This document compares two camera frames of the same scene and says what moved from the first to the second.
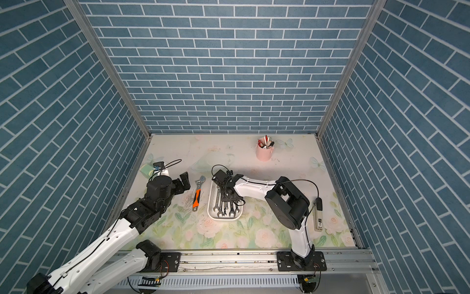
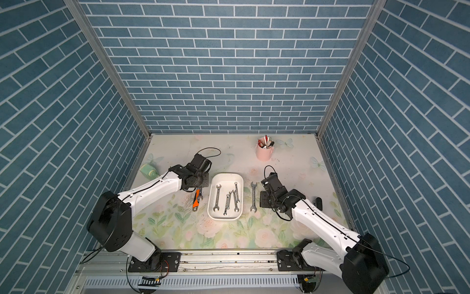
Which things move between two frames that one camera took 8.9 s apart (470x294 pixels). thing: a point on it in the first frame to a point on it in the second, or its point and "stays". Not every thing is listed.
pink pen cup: [264, 148] stays
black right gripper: [224, 197] to [263, 197]
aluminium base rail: [261, 272] stays
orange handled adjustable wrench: [196, 201] stays
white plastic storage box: [219, 210] stays
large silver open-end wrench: [216, 206] to [253, 207]
